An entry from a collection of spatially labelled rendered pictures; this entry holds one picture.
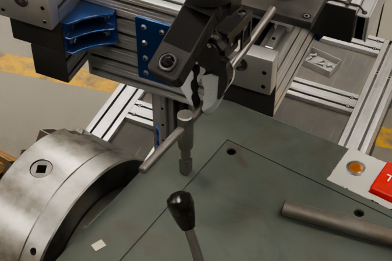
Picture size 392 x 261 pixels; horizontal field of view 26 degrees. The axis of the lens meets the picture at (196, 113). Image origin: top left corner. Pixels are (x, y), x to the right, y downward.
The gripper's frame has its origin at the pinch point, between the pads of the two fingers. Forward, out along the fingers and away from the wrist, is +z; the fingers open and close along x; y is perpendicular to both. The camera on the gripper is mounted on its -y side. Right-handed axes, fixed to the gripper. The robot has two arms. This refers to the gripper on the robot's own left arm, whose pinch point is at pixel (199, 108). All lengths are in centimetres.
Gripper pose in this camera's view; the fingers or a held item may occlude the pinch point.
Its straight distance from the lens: 117.2
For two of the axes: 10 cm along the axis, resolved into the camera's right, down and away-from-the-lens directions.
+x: -8.3, -3.9, 4.0
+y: 5.6, -5.8, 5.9
